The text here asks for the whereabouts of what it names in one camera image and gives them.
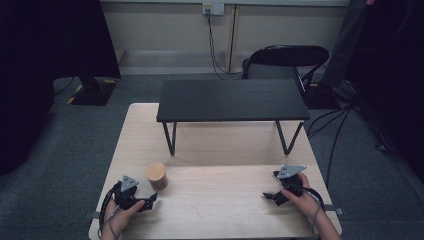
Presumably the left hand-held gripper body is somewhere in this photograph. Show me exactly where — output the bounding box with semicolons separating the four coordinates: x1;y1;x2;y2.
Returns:
114;175;148;211

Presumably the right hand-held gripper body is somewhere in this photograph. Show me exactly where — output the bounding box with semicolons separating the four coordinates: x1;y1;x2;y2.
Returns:
272;165;308;198

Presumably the wooden cylinder container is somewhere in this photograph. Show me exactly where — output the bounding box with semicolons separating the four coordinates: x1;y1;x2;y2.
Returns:
145;162;169;191

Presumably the person's left hand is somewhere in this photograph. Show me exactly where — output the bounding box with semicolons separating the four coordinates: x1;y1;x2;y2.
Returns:
101;198;147;237

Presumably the person's right hand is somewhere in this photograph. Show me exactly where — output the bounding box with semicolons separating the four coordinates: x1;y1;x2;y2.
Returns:
280;171;322;220

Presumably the black floor box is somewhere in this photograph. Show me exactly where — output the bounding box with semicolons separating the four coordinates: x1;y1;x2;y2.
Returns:
301;81;342;111

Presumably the black riser shelf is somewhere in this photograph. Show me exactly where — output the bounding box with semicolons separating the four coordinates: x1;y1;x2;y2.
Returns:
156;78;312;157

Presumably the black stand base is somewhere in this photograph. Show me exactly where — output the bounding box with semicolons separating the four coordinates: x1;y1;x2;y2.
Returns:
66;76;119;107

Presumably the black folding chair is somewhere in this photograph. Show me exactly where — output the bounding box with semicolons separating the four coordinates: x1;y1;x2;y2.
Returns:
241;44;331;92

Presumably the grey leaning panel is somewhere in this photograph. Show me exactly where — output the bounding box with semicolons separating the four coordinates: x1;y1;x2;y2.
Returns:
321;0;372;90

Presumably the dark curtain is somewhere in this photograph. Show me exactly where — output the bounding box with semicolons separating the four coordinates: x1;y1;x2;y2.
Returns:
343;0;424;183

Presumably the black curtain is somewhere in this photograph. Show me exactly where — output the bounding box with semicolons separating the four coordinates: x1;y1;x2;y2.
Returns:
0;0;122;177

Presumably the left hand-held gripper cable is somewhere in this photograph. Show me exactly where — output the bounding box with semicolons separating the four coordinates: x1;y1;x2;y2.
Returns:
97;181;123;240

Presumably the hand-held gripper cable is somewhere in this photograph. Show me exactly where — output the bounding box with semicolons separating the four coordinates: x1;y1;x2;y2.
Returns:
97;181;123;240
301;187;327;236

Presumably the right hand-held gripper cable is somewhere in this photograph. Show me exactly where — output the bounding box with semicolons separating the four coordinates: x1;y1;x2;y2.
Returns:
301;187;327;236

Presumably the black floor cable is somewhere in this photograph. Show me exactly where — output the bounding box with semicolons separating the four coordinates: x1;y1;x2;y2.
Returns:
306;103;355;190

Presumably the black wall socket cable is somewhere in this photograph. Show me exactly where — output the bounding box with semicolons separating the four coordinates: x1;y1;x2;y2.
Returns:
205;9;242;81

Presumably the white wall socket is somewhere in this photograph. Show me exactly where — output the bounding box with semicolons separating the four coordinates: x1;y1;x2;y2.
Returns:
201;2;225;16

